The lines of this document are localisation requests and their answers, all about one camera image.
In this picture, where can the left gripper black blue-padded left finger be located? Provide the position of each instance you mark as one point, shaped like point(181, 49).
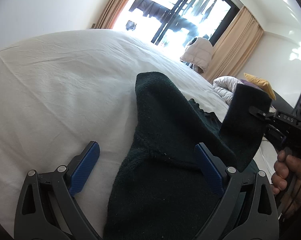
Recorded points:
point(47, 208)

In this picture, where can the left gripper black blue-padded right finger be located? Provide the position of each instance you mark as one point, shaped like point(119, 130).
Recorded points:
point(246, 207)

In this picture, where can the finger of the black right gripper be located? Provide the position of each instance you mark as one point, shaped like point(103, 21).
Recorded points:
point(261, 114)

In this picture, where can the dark green knit sweater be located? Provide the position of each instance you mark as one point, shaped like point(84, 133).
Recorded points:
point(159, 191)

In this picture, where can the person's right hand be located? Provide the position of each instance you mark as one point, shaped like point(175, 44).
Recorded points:
point(285, 166)

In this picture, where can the dark grey headboard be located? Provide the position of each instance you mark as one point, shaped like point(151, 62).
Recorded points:
point(280, 104)

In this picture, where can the yellow pillow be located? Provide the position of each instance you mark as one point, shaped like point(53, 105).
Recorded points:
point(262, 84)

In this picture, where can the purple pillow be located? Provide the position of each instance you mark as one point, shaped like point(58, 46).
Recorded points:
point(247, 83)

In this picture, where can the grey folded duvet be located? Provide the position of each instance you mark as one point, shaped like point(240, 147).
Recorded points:
point(225, 87)

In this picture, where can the beige right curtain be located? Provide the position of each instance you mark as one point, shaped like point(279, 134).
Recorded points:
point(235, 46)

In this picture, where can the beige curtain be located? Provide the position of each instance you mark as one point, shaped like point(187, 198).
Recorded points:
point(235, 46)
point(110, 14)

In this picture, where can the beige puffer jacket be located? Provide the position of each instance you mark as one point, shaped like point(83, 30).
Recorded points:
point(198, 53)

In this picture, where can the white bed sheet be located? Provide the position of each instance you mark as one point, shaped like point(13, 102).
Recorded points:
point(60, 91)

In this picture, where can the black framed window door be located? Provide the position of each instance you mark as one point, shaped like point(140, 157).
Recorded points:
point(172, 24)

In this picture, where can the beige left curtain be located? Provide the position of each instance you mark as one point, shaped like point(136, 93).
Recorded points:
point(110, 14)

